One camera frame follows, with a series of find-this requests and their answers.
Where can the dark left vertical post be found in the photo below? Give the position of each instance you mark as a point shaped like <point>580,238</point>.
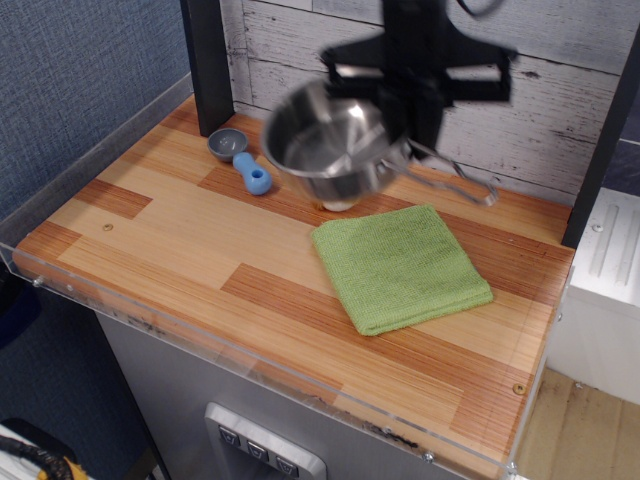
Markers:
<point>206,46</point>

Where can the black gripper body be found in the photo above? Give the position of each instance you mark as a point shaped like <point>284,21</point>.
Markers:
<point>420,65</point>

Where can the blue and grey scoop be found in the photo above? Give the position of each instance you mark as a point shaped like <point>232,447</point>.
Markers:
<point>230,145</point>

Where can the green folded towel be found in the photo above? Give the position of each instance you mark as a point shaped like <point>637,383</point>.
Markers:
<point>398,269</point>

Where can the grey cabinet front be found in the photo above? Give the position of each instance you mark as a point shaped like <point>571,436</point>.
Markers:
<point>172,388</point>

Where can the dark vertical post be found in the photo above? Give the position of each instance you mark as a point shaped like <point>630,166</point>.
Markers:
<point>206,46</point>
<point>610,134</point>

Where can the white aluminium side block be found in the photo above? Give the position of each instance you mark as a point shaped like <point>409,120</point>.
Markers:
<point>596,338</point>

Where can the silver dispenser panel with buttons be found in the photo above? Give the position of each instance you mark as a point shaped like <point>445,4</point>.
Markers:
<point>273,456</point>

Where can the white brown plush dog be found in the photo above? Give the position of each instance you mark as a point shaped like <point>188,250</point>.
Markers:
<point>333,206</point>

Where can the clear acrylic table guard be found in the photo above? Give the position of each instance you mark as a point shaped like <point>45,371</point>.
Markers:
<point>454,390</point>

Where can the dark right vertical post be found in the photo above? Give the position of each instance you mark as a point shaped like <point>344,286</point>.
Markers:
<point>610,134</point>

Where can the stainless steel pot with handle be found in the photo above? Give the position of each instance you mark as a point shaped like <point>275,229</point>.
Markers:
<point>330,149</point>

